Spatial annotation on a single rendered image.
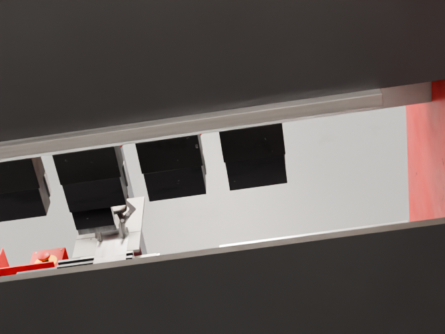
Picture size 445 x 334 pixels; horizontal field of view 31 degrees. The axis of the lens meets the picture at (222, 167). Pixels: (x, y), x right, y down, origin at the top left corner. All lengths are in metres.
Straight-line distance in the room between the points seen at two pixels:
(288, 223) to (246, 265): 2.41
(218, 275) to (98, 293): 0.23
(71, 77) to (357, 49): 0.57
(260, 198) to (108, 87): 2.54
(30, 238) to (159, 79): 2.67
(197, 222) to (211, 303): 2.47
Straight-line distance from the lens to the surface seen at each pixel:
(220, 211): 4.06
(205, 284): 1.52
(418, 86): 1.90
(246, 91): 1.64
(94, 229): 2.09
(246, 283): 1.52
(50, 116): 1.69
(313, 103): 1.64
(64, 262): 2.17
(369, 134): 4.61
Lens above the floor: 2.20
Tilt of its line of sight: 30 degrees down
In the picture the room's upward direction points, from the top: 9 degrees counter-clockwise
